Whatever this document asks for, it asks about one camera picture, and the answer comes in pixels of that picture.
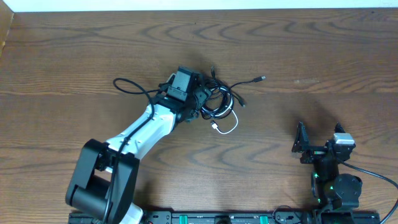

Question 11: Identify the right camera cable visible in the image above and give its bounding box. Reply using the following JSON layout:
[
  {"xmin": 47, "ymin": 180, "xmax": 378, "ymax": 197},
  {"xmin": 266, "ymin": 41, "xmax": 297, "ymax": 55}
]
[{"xmin": 340, "ymin": 161, "xmax": 398, "ymax": 224}]

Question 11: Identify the black USB cable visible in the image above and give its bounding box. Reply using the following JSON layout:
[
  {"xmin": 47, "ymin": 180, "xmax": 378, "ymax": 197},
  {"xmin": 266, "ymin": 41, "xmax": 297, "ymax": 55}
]
[{"xmin": 198, "ymin": 67, "xmax": 267, "ymax": 121}]

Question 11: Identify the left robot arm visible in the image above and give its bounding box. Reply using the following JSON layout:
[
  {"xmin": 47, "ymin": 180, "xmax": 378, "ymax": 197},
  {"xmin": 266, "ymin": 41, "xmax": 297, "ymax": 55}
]
[{"xmin": 65, "ymin": 67, "xmax": 211, "ymax": 223}]

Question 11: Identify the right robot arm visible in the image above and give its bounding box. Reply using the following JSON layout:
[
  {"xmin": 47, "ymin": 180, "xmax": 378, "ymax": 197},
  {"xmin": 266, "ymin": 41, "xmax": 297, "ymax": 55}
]
[{"xmin": 292, "ymin": 122, "xmax": 363, "ymax": 223}]

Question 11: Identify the white USB cable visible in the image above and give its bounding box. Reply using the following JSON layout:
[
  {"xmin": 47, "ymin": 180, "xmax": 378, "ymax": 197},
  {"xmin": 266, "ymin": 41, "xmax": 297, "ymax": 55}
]
[{"xmin": 211, "ymin": 102, "xmax": 239, "ymax": 135}]

